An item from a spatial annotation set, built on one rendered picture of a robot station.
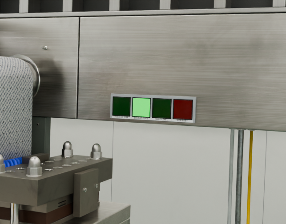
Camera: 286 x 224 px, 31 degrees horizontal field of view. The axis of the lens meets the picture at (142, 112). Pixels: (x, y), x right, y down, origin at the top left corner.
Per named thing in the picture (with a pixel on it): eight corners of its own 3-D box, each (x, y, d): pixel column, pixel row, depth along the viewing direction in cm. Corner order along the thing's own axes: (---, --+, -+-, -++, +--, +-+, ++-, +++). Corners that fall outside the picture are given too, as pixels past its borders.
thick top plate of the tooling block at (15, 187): (-22, 198, 120) (-22, 173, 119) (64, 173, 157) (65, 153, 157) (37, 206, 114) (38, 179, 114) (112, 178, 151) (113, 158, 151)
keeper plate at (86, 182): (72, 216, 130) (74, 173, 129) (90, 208, 139) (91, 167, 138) (81, 218, 129) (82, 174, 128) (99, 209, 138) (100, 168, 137)
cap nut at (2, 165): (-15, 173, 120) (-14, 154, 120) (-5, 170, 123) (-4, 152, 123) (-2, 174, 119) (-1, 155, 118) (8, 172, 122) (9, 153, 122)
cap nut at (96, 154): (87, 158, 147) (87, 143, 147) (93, 157, 151) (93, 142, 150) (98, 160, 146) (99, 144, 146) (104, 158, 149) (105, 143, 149)
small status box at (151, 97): (109, 118, 146) (110, 93, 146) (110, 118, 147) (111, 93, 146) (195, 123, 137) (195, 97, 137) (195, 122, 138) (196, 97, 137)
